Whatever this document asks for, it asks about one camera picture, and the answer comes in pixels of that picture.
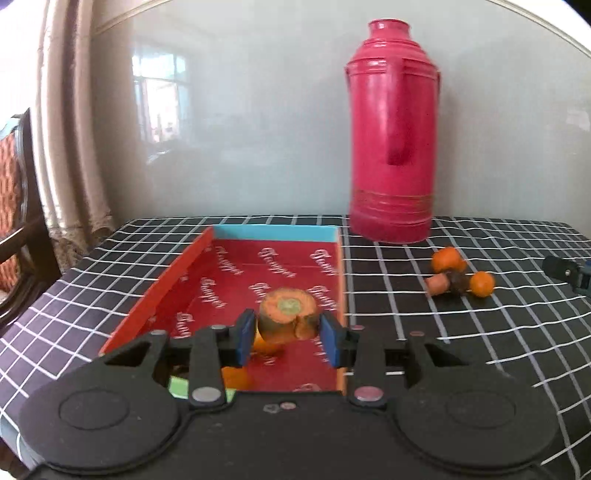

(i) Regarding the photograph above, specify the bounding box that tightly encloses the red thermos flask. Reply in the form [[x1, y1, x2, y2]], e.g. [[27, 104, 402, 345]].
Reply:
[[345, 19, 441, 244]]

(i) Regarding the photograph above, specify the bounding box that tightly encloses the dark chestnut upper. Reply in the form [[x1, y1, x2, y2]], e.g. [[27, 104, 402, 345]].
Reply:
[[446, 269, 470, 295]]

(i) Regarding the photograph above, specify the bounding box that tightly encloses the small orange mandarin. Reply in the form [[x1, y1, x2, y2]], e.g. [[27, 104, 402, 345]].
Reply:
[[469, 271, 496, 298]]

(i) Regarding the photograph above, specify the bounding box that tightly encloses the colourful cardboard box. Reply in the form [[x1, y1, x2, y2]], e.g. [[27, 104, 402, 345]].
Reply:
[[101, 225, 346, 391]]

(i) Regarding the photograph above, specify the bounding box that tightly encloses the carrot piece with top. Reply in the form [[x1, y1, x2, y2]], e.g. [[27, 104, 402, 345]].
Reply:
[[257, 288, 320, 344]]

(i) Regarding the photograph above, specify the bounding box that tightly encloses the carrot chunk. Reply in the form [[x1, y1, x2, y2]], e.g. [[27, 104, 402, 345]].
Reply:
[[425, 273, 451, 297]]

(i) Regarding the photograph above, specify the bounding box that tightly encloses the wooden chair left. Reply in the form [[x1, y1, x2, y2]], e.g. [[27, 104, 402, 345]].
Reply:
[[1, 112, 61, 333]]

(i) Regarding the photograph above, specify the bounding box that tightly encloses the black white checked tablecloth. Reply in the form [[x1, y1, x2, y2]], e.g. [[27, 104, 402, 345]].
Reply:
[[0, 214, 591, 480]]

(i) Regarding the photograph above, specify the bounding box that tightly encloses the large orange mandarin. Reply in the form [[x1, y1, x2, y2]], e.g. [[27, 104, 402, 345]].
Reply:
[[221, 367, 254, 391]]

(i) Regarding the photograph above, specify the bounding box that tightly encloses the beige curtain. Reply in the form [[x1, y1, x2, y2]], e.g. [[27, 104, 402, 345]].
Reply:
[[32, 0, 116, 273]]

